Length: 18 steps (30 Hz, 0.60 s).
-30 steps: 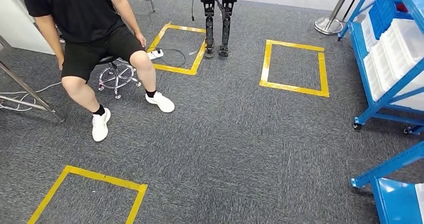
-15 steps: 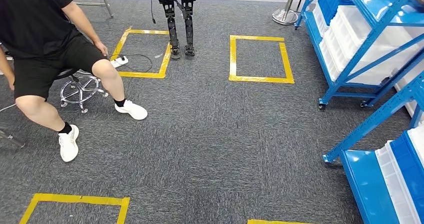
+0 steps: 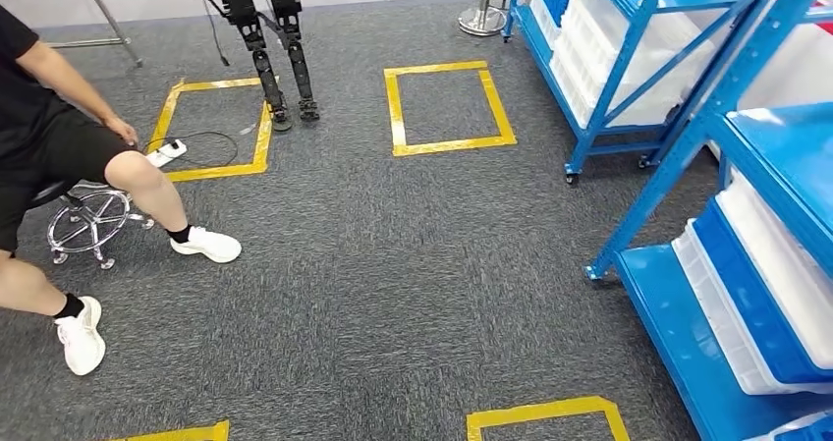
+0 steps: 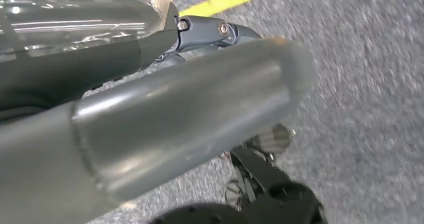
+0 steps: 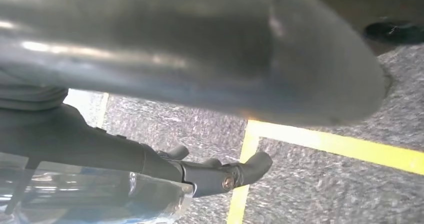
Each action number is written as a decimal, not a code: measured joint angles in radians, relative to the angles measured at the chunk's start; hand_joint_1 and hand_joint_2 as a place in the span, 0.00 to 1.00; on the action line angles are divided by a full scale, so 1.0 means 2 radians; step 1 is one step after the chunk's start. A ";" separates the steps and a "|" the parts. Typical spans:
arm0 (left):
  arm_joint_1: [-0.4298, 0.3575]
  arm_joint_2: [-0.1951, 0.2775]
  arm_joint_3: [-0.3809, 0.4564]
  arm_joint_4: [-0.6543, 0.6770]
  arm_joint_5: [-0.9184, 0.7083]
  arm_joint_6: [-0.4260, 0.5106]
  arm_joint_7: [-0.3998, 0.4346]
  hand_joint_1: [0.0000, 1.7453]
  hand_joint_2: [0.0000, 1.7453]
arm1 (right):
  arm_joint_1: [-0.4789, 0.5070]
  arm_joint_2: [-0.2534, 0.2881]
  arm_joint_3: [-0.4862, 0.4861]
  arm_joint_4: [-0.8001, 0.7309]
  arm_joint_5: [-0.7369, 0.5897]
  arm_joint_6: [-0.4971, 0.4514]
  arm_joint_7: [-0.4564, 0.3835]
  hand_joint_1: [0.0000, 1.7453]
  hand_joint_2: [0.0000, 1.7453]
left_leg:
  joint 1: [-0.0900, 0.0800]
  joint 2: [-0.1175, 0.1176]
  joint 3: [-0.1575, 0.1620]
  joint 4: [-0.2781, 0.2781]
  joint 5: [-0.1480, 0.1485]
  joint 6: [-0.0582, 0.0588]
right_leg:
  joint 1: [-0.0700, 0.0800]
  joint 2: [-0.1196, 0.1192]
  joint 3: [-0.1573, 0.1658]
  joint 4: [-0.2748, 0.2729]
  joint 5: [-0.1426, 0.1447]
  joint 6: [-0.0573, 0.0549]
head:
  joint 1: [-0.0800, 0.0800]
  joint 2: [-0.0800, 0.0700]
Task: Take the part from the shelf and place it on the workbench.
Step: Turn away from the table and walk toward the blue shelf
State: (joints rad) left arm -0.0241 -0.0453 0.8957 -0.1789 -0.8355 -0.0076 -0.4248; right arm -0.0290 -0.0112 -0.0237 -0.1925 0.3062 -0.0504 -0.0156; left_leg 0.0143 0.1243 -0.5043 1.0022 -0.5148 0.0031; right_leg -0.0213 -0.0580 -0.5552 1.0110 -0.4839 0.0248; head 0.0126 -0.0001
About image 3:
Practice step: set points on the person's left hand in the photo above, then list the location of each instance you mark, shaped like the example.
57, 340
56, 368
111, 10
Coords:
122, 131

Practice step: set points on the person's left forearm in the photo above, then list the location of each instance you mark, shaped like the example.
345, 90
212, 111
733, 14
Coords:
84, 96

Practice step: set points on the blue metal shelf rack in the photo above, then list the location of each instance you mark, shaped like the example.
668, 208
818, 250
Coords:
625, 54
670, 334

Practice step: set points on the white power strip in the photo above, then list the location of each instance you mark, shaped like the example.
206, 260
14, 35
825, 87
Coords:
166, 153

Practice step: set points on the person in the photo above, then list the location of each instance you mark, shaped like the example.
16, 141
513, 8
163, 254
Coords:
39, 132

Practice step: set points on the chrome swivel stool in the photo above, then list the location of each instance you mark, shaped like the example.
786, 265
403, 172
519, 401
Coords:
91, 220

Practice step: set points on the yellow floor tape square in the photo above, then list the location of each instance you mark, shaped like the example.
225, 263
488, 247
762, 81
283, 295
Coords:
263, 139
394, 113

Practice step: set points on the white sneaker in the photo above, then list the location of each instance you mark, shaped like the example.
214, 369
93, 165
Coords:
81, 340
208, 246

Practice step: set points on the black humanoid robot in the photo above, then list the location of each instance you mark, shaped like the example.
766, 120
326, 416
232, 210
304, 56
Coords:
241, 2

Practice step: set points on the chrome stanchion round base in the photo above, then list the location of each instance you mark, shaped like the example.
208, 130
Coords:
481, 18

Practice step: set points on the red barrier belt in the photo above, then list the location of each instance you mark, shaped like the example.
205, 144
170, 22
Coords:
823, 18

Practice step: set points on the grey metal support frame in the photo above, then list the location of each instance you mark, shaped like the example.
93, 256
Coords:
107, 18

